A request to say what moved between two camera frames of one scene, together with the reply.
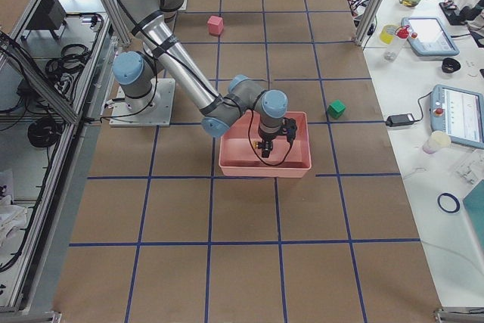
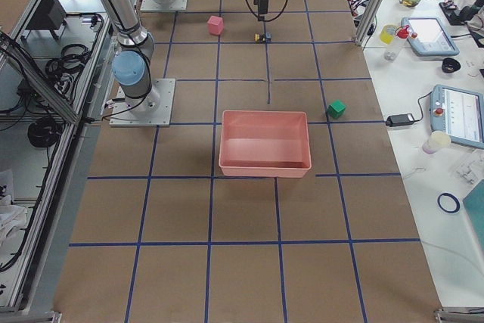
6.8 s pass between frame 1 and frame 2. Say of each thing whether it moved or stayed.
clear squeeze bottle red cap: stayed
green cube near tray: stayed
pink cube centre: stayed
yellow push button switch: moved
